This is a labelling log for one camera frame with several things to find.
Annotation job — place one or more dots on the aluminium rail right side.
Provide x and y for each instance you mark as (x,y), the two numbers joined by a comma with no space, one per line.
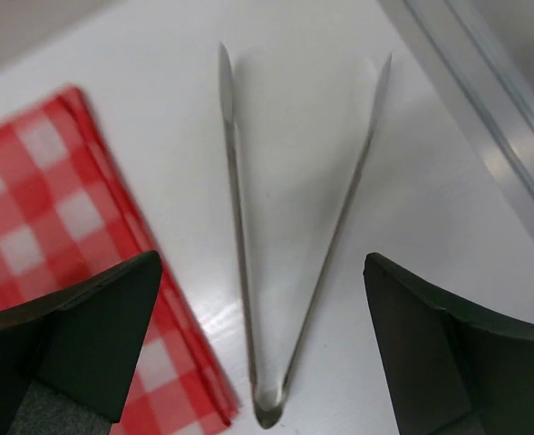
(479,56)

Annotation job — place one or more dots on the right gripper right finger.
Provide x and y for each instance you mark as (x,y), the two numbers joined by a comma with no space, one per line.
(451,366)

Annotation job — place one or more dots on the red checkered cloth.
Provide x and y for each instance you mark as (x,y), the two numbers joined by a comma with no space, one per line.
(65,215)

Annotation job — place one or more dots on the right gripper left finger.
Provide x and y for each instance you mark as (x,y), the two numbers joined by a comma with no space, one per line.
(67,359)

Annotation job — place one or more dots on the metal tongs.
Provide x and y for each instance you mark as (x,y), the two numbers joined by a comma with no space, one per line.
(268,411)

